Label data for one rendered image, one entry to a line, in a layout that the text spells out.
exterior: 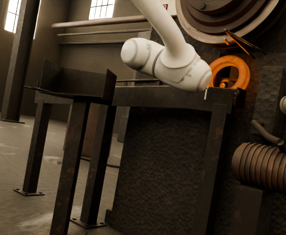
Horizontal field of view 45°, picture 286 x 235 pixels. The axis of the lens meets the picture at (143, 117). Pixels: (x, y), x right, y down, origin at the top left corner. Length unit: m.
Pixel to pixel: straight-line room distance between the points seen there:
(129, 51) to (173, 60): 0.15
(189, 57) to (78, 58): 11.22
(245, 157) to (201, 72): 0.28
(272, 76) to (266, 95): 0.07
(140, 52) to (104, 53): 10.17
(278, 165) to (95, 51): 10.74
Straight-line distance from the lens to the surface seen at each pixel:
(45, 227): 1.63
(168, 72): 1.00
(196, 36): 1.42
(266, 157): 1.04
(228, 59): 1.39
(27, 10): 8.35
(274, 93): 1.21
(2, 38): 11.92
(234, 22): 1.33
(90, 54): 11.74
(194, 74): 0.98
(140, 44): 1.06
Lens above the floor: 0.55
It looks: level
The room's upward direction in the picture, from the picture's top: 10 degrees clockwise
